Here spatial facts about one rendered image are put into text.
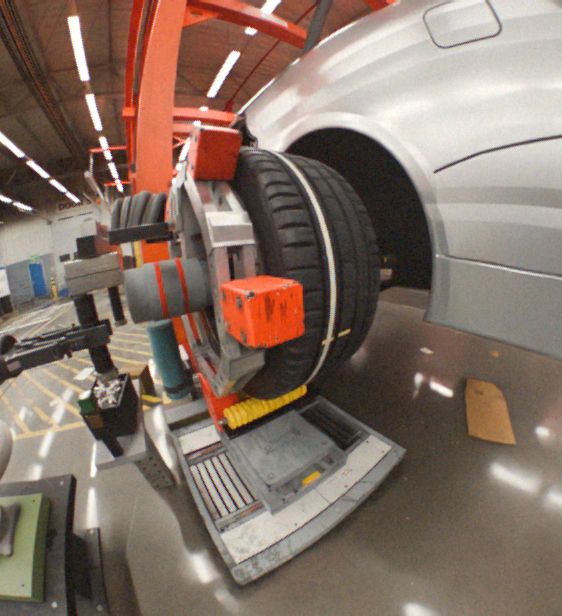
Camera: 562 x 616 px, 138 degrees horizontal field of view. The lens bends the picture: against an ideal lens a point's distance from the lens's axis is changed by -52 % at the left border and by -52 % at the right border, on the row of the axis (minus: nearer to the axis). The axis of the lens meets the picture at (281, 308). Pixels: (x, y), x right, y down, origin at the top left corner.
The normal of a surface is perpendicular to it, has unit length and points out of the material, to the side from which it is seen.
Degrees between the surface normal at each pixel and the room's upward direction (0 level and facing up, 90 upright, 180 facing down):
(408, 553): 0
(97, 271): 90
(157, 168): 90
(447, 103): 90
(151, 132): 90
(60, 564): 0
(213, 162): 125
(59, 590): 0
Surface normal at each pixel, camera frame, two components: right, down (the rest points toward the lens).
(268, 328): 0.57, 0.20
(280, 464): -0.07, -0.96
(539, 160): -0.82, 0.22
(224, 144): 0.50, 0.72
